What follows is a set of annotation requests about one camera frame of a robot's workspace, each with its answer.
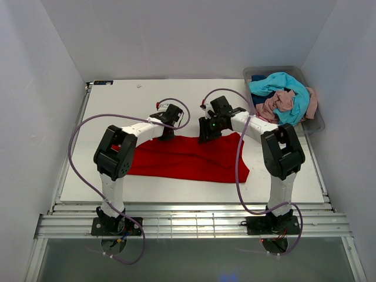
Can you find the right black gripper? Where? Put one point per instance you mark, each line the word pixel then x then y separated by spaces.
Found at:
pixel 204 133

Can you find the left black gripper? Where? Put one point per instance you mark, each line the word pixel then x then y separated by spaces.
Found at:
pixel 164 138

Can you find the red t shirt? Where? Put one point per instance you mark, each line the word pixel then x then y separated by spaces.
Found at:
pixel 185 158

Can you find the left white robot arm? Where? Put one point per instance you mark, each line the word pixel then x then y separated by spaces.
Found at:
pixel 114 157

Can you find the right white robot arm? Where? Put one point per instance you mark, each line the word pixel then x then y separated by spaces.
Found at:
pixel 282 156

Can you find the pink t shirt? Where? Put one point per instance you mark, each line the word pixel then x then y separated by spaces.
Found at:
pixel 265 120

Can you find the dark blue t shirt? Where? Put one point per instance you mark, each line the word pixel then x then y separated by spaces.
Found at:
pixel 256 98

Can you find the turquoise t shirt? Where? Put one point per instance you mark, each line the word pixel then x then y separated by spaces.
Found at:
pixel 280 81

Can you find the beige t shirt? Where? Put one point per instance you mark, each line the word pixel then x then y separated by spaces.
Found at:
pixel 282 100

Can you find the blue label sticker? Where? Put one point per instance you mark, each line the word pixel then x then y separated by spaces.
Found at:
pixel 103 82

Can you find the clear plastic bin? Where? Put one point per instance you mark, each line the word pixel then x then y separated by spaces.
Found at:
pixel 308 126

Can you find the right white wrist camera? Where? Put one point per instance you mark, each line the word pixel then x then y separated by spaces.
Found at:
pixel 208 110

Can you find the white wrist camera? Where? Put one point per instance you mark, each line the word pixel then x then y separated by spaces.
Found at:
pixel 162 107
pixel 208 110

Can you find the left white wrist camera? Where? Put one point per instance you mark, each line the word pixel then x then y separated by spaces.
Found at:
pixel 162 107

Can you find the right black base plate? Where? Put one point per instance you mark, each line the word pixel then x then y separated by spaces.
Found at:
pixel 264 225

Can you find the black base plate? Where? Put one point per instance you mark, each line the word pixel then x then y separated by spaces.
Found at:
pixel 133 227
pixel 264 225

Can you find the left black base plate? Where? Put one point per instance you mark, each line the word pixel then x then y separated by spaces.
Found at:
pixel 133 227

